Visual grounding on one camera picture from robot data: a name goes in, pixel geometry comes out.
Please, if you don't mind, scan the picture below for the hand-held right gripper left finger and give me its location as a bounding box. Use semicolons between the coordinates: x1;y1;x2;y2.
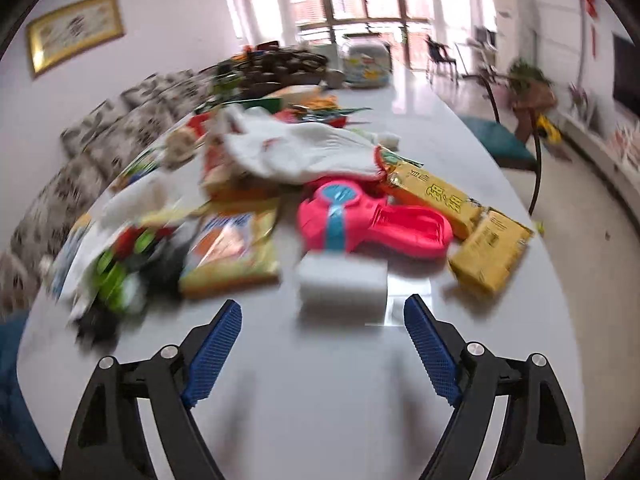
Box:
60;299;244;480

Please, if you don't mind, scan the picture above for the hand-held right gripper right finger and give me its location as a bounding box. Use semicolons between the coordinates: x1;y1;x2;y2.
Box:
403;294;586;480

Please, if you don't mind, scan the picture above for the white sponge block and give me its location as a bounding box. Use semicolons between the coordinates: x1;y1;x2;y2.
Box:
297;253;390;313

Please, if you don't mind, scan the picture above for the orange snack packet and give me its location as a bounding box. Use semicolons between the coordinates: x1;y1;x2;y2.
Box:
178;209;282;298

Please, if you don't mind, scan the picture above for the short yellow box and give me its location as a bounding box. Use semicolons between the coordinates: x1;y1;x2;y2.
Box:
447;208;536;296

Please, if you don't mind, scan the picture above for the green toy car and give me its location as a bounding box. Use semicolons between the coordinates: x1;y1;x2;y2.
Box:
95;226;177;307

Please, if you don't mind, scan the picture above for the pink plastic toy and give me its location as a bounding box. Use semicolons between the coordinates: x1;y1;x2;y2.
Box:
296;176;454;262

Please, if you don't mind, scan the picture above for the long yellow box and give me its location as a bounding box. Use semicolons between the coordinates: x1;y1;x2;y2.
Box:
383;161;484;240

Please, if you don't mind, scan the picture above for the blue chair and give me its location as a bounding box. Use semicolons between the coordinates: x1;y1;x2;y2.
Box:
0;309;56;476

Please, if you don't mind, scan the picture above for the floral patterned sofa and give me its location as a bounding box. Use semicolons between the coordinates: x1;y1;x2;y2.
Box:
0;69;222;313

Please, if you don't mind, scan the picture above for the teal cushioned chair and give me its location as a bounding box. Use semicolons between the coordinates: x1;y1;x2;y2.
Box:
457;72;545;216

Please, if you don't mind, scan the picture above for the white cotton glove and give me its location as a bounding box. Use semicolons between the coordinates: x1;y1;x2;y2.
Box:
220;106;388;184

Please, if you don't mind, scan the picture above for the yellow floor toy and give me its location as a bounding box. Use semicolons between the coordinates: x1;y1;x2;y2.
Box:
536;114;562;149

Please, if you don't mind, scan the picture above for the white television cabinet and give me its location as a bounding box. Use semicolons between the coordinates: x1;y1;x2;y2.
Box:
555;109;640;221

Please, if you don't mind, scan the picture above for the potted green plant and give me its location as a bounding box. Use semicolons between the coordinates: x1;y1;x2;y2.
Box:
506;57;557;142

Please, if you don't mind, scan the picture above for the dark metal chair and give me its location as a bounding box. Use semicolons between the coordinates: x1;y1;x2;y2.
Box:
424;34;459;82

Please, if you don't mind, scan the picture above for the pile of dark items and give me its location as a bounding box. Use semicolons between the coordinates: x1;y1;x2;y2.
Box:
239;46;330;87

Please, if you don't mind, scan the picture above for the white standing air conditioner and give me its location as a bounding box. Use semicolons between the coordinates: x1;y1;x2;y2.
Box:
491;0;539;79

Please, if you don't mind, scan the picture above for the black television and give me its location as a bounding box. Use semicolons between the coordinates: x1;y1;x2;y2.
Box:
612;34;640;117

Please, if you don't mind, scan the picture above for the gold framed wall picture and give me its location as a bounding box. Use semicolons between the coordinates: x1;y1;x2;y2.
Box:
25;0;126;79

